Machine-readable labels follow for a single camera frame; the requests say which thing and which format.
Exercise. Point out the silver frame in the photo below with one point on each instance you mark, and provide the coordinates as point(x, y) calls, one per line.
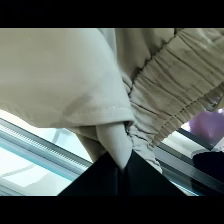
point(40, 146)

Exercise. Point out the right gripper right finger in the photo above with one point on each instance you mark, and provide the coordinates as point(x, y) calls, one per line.
point(146, 181)

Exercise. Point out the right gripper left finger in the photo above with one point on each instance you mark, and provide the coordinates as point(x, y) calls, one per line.
point(96, 181)

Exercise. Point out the brown trousers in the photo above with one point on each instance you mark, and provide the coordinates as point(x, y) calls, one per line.
point(66, 76)

